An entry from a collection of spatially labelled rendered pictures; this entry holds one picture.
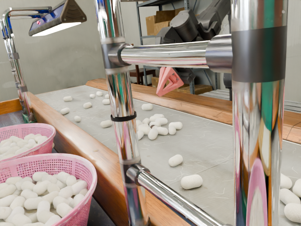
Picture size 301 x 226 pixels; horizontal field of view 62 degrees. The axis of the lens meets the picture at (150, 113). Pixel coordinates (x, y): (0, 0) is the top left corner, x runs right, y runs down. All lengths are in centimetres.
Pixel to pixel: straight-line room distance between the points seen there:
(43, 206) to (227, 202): 27
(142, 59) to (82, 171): 34
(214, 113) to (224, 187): 33
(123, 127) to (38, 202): 25
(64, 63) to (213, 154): 469
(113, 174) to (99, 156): 8
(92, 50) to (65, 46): 52
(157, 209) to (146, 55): 21
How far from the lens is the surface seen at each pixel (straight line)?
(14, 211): 46
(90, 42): 523
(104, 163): 47
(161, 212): 33
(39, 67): 501
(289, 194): 39
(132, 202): 29
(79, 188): 47
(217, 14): 83
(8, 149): 74
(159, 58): 17
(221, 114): 70
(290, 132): 59
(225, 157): 51
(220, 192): 41
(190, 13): 73
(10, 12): 105
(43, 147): 64
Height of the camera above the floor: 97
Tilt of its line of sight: 17 degrees down
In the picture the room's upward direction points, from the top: 6 degrees counter-clockwise
